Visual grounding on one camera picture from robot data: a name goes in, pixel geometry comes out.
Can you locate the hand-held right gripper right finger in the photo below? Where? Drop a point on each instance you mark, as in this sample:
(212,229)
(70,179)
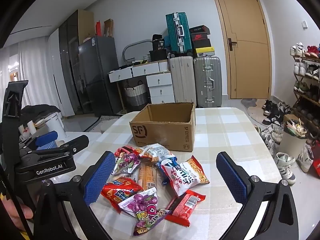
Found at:
(232,176)

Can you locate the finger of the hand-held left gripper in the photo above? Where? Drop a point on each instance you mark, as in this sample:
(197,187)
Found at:
(75,143)
(46,138)

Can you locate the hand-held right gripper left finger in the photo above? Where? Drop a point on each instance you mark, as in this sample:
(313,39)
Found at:
(100,177)

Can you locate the red chips packet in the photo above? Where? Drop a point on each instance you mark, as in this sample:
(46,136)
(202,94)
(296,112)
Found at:
(120,192)

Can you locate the small purple candy packet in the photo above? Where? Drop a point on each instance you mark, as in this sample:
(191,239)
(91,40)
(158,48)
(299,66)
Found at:
(127,161)

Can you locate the white red noodle packet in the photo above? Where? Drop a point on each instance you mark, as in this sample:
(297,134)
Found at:
(186,175)

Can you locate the orange biscuit packet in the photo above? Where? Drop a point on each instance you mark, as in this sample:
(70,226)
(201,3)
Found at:
(147,177)

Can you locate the large purple candy packet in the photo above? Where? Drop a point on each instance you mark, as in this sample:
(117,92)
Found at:
(143,205)

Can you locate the red barcode wrapper bar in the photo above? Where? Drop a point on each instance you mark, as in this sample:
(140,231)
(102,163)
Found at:
(185,206)

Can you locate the clear silver snack packet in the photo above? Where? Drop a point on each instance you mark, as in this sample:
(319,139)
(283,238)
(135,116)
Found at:
(156,151)

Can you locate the blue cookie packet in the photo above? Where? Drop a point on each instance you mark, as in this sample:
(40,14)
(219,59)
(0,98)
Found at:
(165,163)

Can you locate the brown cardboard box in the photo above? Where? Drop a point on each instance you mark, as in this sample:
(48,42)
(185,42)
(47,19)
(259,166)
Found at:
(162,132)

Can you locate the person's left hand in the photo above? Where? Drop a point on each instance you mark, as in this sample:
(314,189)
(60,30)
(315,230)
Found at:
(17,215)

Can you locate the white electric kettle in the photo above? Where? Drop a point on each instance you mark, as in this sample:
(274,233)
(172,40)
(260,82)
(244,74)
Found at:
(56,125)

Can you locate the black jacket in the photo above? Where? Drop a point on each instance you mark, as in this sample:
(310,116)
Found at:
(40,110)

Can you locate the black white patterned rug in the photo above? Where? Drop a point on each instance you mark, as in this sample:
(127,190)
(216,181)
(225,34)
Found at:
(105,121)

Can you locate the beige plaid tablecloth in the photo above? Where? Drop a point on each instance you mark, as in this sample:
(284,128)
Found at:
(225,135)

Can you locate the beige trash bin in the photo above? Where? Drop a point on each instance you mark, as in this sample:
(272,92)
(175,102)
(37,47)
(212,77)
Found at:
(292,140)

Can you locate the beige irregular doormat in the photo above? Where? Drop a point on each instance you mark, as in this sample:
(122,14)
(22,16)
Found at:
(252,108)

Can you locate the dark grey refrigerator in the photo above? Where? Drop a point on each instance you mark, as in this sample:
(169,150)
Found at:
(100,75)

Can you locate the pile of loose shoes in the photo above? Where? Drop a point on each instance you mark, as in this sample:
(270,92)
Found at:
(275,112)

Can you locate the woven laundry basket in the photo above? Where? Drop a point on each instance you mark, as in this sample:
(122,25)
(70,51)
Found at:
(136,95)

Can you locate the white curtain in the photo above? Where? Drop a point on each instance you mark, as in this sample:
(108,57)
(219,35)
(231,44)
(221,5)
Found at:
(27,62)

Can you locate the glass door cabinet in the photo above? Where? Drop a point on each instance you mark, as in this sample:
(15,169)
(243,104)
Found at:
(72,62)

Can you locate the small cardboard box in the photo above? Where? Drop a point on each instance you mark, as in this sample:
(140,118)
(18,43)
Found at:
(291,118)

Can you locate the dark red bag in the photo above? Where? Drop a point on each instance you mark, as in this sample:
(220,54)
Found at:
(316,166)

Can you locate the silver suitcase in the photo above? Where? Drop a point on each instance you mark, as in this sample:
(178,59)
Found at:
(208,81)

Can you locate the metal shoe rack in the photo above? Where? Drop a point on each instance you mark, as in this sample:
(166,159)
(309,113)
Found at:
(300,100)

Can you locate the white drawer desk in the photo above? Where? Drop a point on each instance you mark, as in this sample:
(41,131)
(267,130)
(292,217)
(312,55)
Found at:
(160,80)

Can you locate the beige suitcase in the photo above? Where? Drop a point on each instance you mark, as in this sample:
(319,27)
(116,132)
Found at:
(182,80)

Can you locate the white oval mirror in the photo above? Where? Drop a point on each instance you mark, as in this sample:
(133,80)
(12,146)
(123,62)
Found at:
(130,47)

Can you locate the red carton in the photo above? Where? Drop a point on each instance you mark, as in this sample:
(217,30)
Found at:
(98,28)

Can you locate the flat cardboard carton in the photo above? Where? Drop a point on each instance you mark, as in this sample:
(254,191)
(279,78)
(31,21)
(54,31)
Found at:
(108,27)

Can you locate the black storage box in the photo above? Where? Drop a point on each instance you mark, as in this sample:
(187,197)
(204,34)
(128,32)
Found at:
(157,55)

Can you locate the yellow black shoe box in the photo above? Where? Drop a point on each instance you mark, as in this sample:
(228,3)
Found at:
(205,52)

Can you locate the rows of racked sneakers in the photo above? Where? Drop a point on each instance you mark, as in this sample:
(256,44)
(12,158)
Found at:
(302,67)

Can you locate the black bag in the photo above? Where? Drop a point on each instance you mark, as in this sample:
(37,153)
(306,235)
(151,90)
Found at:
(158,43)

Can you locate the plain black shoe box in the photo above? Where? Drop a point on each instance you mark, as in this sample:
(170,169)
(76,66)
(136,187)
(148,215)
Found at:
(202,44)

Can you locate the tan wooden door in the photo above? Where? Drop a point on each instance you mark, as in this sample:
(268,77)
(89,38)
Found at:
(243,40)

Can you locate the dark red shoe box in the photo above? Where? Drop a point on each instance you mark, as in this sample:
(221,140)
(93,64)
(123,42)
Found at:
(200,37)

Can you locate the teal suitcase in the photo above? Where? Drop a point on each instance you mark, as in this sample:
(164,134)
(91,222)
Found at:
(178,33)

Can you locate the black red-striped shoe box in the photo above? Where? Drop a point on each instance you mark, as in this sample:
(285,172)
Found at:
(198,28)

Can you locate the white wall switch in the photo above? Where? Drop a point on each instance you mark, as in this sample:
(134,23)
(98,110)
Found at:
(304,24)

